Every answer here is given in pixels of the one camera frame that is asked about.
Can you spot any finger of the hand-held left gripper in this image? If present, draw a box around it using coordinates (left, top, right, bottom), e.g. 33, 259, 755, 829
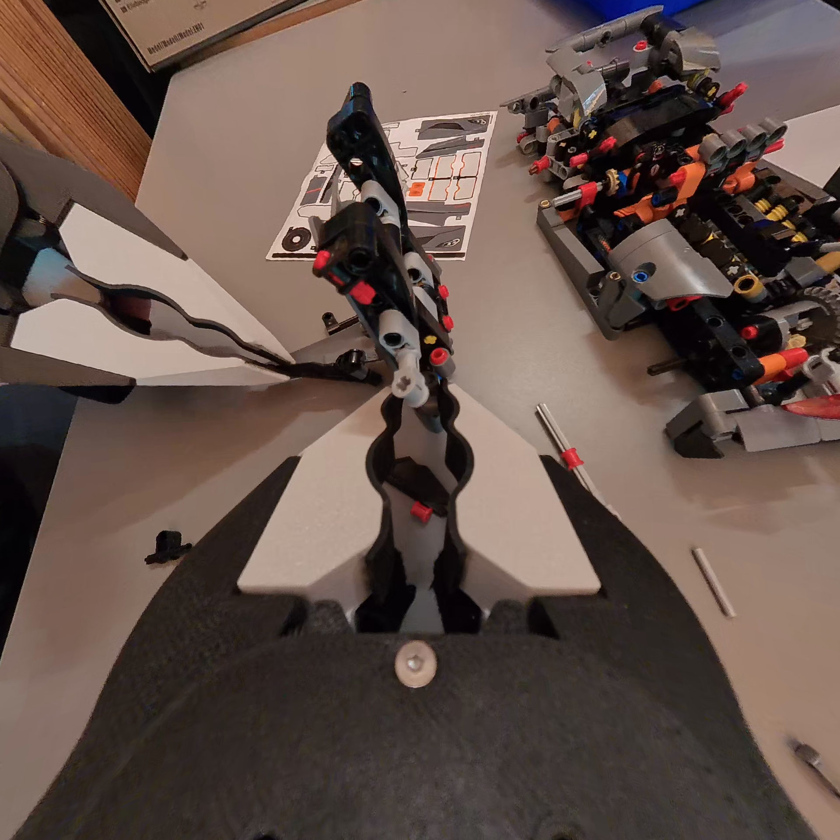
56, 201, 296, 365
10, 295, 291, 388

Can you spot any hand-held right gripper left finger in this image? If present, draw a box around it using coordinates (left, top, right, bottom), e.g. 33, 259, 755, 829
236, 386, 414, 632

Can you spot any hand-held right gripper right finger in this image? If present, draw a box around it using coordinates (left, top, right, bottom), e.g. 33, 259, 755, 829
434, 382, 602, 632

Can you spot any grey blade lego assembly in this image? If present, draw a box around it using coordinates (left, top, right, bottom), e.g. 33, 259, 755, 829
289, 335, 385, 388

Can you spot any black lego door assembly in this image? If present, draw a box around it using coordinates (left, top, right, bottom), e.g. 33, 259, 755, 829
312, 82, 455, 522

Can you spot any grey lego axle red bush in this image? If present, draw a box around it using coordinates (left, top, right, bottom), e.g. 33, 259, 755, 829
535, 402, 621, 519

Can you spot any black lego axle connector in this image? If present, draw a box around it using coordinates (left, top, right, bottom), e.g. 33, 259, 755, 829
144, 528, 193, 566

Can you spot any short light grey lego axle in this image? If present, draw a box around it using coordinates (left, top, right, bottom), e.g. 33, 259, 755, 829
692, 546, 738, 618

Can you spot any lego car chassis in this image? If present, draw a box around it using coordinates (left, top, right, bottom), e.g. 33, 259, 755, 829
502, 7, 840, 460

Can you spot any cardboard box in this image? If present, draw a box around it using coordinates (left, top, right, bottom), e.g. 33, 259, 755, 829
98, 0, 365, 72

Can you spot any sticker sheet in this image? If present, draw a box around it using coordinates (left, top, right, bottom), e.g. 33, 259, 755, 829
266, 112, 497, 262

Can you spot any blue plastic parts bin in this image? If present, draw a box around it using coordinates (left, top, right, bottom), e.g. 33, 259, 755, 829
577, 0, 665, 18

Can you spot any wooden post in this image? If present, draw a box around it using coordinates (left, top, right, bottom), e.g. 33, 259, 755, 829
0, 0, 153, 201

